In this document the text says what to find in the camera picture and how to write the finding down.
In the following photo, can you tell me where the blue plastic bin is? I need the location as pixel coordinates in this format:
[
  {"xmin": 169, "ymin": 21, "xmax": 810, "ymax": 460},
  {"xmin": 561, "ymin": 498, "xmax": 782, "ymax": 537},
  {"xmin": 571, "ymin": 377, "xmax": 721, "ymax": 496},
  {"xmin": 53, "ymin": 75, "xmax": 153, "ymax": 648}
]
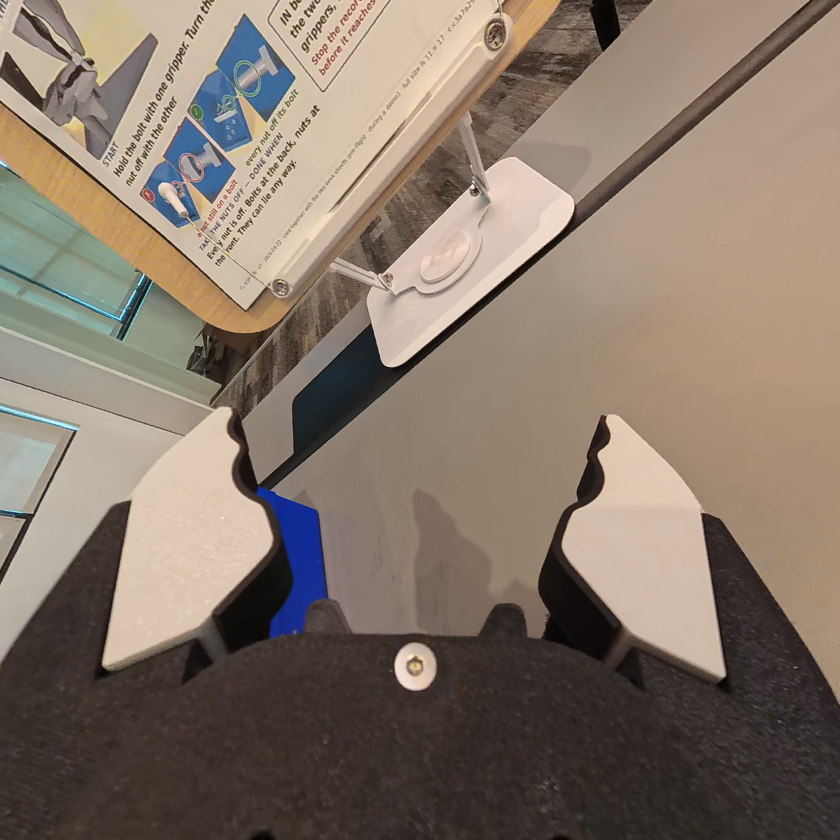
[{"xmin": 256, "ymin": 487, "xmax": 327, "ymax": 641}]

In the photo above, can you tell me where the white framed window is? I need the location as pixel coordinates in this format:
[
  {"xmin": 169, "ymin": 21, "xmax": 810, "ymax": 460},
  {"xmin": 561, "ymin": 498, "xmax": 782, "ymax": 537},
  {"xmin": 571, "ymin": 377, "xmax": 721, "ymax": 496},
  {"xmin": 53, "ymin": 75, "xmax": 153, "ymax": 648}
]
[{"xmin": 0, "ymin": 402, "xmax": 78, "ymax": 581}]

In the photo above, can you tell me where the printed instruction sheet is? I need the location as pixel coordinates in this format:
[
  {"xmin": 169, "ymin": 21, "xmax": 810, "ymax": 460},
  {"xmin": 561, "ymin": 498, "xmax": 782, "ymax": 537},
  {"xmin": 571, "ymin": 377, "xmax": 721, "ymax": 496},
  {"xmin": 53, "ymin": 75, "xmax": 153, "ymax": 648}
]
[{"xmin": 0, "ymin": 0, "xmax": 509, "ymax": 312}]

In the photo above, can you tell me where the green glass partition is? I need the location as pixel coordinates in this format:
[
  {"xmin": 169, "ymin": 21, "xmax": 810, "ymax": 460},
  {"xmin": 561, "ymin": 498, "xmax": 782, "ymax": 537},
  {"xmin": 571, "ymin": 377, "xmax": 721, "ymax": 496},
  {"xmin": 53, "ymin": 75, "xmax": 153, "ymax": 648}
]
[{"xmin": 0, "ymin": 164, "xmax": 153, "ymax": 324}]

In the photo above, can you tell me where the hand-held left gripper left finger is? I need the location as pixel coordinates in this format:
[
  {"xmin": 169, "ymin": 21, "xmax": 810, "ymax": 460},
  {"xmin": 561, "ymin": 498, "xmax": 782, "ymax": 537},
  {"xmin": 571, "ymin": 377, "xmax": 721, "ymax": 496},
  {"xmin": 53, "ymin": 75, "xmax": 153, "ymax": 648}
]
[{"xmin": 100, "ymin": 407, "xmax": 293, "ymax": 673}]

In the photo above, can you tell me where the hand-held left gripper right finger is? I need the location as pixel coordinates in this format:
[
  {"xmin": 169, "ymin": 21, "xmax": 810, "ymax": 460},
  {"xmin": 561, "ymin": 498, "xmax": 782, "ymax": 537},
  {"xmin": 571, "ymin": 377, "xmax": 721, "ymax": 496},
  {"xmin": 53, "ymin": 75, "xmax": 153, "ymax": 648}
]
[{"xmin": 537, "ymin": 413, "xmax": 729, "ymax": 685}]

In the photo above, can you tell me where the wooden backing board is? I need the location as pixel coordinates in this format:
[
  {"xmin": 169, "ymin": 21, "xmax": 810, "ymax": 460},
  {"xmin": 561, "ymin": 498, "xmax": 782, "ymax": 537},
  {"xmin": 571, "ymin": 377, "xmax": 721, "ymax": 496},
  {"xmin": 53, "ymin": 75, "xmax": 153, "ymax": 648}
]
[{"xmin": 0, "ymin": 0, "xmax": 564, "ymax": 337}]

